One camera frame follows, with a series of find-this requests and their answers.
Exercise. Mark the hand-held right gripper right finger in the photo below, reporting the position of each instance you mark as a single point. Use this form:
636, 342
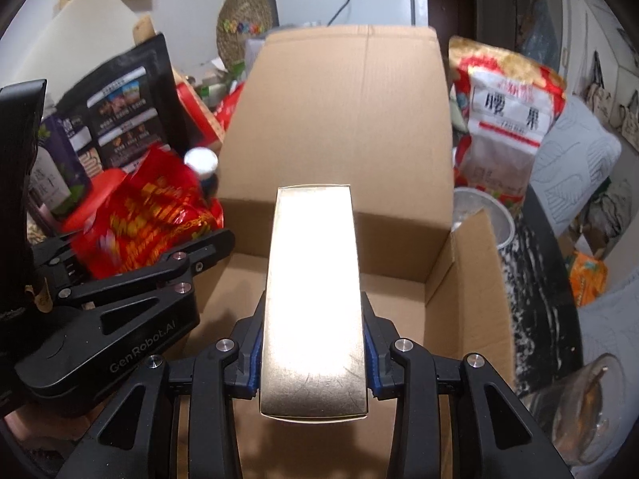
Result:
370, 359

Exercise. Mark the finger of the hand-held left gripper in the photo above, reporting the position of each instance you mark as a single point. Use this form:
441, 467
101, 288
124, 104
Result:
209, 247
55, 259

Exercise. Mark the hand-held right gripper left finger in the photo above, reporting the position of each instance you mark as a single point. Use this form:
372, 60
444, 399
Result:
256, 359

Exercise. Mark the red crinkly snack bag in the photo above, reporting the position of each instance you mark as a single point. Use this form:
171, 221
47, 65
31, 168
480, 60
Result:
150, 209

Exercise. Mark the brown cardboard box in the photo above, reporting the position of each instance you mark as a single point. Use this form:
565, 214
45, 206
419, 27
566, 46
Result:
339, 110

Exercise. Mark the small white-capped bottle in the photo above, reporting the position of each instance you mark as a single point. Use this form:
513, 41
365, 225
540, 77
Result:
199, 159

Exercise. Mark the red plastic container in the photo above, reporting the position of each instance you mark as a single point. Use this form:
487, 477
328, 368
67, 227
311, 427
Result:
107, 179

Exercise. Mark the red gift box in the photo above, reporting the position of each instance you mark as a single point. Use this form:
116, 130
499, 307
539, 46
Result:
197, 110

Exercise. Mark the red plastic bag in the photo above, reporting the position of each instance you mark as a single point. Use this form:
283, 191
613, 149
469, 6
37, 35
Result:
232, 105

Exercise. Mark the black stand-up pouch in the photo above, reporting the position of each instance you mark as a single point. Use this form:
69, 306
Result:
130, 110

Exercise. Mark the metal bowl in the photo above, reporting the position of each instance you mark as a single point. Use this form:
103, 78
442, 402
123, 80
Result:
491, 214

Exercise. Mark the clear glass cup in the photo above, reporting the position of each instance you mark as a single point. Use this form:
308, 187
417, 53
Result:
584, 409

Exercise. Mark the white foam board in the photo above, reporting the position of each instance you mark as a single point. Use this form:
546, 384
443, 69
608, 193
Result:
80, 35

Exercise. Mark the wooden cutting board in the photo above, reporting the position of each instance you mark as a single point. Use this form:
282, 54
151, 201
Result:
142, 30

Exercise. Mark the orange packet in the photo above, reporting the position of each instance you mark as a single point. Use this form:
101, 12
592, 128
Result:
589, 279

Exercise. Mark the woven straw fan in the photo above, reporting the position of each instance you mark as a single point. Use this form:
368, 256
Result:
244, 10

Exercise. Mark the grey quilted chair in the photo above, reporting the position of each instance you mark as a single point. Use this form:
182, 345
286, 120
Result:
611, 324
574, 159

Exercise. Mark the red white nut bag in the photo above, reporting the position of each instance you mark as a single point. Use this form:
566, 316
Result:
504, 124

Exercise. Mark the dark brown door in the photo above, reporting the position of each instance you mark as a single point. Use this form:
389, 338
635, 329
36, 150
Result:
449, 0

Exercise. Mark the beige tote bag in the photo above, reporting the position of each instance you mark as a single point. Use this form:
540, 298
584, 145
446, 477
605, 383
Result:
629, 114
596, 90

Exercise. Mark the blue hanging cloth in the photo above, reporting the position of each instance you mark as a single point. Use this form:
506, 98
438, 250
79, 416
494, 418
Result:
541, 30

